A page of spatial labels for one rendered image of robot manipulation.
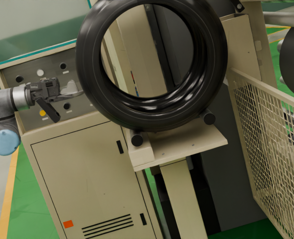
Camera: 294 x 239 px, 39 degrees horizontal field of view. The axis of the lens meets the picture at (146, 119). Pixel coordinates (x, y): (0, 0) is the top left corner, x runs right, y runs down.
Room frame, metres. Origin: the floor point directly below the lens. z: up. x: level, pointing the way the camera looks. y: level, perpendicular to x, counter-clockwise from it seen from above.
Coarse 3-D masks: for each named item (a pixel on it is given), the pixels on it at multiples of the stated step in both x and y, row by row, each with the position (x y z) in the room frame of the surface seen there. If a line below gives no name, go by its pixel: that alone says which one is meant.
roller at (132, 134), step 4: (132, 132) 1.49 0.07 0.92; (136, 132) 1.47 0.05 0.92; (140, 132) 1.49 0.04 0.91; (132, 136) 1.45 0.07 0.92; (136, 136) 1.43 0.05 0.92; (140, 136) 1.44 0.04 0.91; (132, 140) 1.43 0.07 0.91; (136, 140) 1.43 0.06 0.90; (140, 140) 1.43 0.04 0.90; (136, 144) 1.43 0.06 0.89; (140, 144) 1.43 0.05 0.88
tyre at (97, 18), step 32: (128, 0) 1.43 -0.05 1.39; (160, 0) 1.42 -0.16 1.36; (192, 0) 1.43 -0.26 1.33; (96, 32) 1.43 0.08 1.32; (192, 32) 1.69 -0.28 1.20; (224, 32) 1.47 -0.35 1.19; (96, 64) 1.42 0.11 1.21; (192, 64) 1.70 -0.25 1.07; (224, 64) 1.45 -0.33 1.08; (96, 96) 1.43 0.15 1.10; (128, 96) 1.69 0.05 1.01; (160, 96) 1.69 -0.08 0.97; (192, 96) 1.44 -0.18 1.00; (128, 128) 1.46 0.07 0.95; (160, 128) 1.44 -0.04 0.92
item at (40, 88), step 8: (40, 80) 1.55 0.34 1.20; (48, 80) 1.52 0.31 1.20; (56, 80) 1.53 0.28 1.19; (32, 88) 1.52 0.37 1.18; (40, 88) 1.52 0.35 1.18; (48, 88) 1.51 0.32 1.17; (56, 88) 1.51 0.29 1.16; (32, 96) 1.52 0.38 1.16; (40, 96) 1.52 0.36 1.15; (48, 96) 1.50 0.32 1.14; (56, 96) 1.51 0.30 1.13; (32, 104) 1.51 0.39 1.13
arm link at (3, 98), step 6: (0, 90) 1.53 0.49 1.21; (6, 90) 1.52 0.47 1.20; (12, 90) 1.52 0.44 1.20; (0, 96) 1.50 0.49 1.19; (6, 96) 1.50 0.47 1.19; (12, 96) 1.50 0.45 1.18; (0, 102) 1.49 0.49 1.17; (6, 102) 1.49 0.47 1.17; (12, 102) 1.49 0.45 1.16; (0, 108) 1.49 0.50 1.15; (6, 108) 1.50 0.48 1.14; (12, 108) 1.50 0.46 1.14; (0, 114) 1.49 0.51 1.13; (6, 114) 1.50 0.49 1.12; (12, 114) 1.52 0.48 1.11
